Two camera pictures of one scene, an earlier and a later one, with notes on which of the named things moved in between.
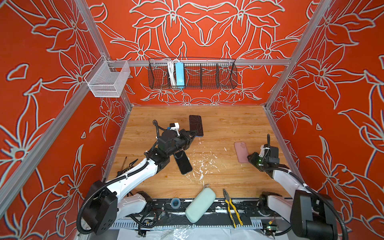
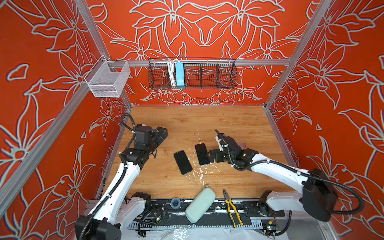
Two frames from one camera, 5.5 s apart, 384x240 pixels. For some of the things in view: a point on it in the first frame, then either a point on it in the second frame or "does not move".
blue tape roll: x=175 y=203 does not move
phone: x=183 y=162 does not move
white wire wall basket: x=106 y=78 does not move
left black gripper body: x=182 y=141 -> x=157 y=139
